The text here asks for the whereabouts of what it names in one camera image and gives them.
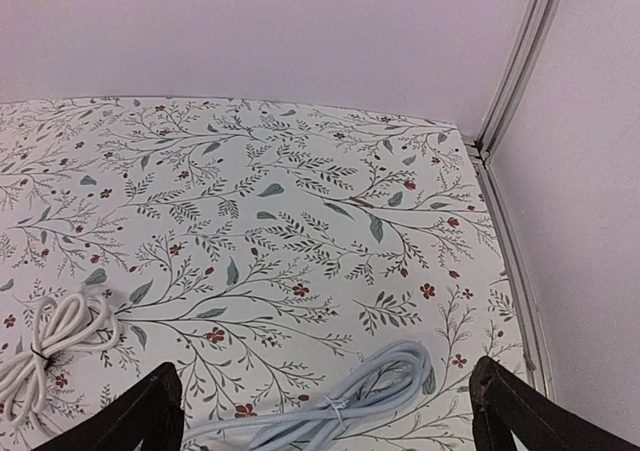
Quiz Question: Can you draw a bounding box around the white coiled cable with plug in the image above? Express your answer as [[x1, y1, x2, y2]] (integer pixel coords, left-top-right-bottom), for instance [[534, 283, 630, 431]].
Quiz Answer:
[[0, 290, 121, 435]]

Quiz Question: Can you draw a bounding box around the light blue coiled cable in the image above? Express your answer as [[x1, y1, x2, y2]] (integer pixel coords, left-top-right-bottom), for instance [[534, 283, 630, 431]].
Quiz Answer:
[[182, 340, 434, 451]]

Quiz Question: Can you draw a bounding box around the floral tablecloth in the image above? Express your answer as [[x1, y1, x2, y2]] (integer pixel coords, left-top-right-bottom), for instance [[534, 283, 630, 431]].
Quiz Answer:
[[1, 97, 525, 450]]

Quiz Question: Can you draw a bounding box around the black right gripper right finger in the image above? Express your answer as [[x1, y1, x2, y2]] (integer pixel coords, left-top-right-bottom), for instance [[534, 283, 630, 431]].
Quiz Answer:
[[469, 356, 639, 451]]

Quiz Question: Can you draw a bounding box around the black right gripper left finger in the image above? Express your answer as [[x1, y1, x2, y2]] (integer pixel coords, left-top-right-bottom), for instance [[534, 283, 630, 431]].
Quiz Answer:
[[36, 362, 184, 451]]

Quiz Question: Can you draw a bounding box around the right aluminium frame post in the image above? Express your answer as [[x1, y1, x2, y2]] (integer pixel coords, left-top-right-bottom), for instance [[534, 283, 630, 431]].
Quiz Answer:
[[474, 0, 561, 162]]

